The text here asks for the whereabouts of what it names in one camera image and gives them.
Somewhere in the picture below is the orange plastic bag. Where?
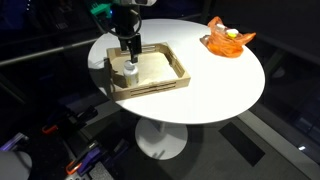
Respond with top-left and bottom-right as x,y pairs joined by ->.
199,15 -> 257,59

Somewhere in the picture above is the grey metal railing bar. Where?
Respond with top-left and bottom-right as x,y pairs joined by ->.
0,37 -> 98,67

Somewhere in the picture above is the small white bottle in bag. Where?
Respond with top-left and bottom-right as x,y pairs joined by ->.
214,23 -> 227,33

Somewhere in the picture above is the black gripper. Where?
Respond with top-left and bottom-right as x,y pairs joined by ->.
114,3 -> 143,65

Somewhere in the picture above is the dark floor mat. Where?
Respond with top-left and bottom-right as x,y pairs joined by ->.
218,121 -> 266,167

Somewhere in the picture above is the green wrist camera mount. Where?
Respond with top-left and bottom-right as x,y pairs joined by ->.
89,2 -> 113,18

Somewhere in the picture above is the wooden slatted tray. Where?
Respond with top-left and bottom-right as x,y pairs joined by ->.
105,42 -> 192,102

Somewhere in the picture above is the white table pedestal base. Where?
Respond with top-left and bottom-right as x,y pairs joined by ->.
134,117 -> 189,161

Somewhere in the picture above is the white medicine bottle orange label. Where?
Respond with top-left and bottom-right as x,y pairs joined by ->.
122,66 -> 140,89

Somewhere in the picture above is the yellow capped item in bag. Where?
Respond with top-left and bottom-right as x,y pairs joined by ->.
226,28 -> 240,39

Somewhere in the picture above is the white bottle lid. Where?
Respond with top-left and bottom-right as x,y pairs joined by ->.
123,59 -> 138,70

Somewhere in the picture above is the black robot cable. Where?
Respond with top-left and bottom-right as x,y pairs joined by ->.
99,9 -> 143,42

